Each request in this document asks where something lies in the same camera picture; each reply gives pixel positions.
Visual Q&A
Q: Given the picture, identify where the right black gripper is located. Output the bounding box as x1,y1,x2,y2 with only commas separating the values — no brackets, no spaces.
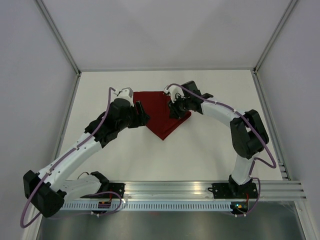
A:
167,94,191,120

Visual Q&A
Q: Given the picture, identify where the dark red cloth napkin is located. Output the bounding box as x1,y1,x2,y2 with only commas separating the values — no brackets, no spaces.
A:
133,91,192,141

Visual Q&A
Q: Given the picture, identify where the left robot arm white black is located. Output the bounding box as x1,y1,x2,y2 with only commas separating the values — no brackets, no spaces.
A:
23,97,150,218

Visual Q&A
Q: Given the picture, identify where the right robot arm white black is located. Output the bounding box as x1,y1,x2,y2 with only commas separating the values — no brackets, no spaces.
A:
164,81,269,198

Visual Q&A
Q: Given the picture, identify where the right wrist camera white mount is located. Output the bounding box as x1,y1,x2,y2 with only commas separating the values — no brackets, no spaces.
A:
163,85,185,103

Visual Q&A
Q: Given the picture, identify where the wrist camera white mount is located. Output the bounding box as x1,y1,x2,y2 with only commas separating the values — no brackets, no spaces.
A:
163,85,185,103
113,87,134,106

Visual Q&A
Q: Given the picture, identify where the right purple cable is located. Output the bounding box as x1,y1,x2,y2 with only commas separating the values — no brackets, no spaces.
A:
167,83,277,216

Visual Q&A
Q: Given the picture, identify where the purple cable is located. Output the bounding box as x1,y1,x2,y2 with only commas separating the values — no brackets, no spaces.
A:
19,87,118,228
167,83,277,216

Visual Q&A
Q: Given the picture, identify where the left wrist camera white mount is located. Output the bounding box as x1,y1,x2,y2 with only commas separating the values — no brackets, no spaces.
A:
113,87,134,106

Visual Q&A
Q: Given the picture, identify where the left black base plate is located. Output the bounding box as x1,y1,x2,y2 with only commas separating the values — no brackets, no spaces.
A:
99,182,126,199

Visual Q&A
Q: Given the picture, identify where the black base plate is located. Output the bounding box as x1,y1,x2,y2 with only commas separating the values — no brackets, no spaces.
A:
99,182,126,199
207,182,258,199

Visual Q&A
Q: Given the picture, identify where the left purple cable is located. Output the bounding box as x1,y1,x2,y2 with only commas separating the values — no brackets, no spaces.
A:
19,87,118,228

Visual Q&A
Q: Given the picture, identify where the right aluminium frame post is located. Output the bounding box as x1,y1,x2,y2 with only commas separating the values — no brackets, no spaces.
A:
252,0,301,75

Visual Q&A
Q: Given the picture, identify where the aluminium frame post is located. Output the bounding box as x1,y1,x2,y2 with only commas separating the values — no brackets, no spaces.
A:
252,0,301,75
34,0,82,76

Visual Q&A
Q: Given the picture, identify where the white slotted cable duct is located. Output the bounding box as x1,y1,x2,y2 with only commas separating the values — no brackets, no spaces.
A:
61,200,232,212

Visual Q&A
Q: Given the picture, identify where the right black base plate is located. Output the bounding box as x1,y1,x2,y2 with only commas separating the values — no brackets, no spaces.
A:
207,182,258,199

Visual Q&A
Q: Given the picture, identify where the left aluminium frame post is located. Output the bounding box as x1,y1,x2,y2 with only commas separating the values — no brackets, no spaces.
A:
34,0,82,76

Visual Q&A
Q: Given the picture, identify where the aluminium mounting rail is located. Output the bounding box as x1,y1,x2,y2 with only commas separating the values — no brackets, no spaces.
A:
67,180,308,201

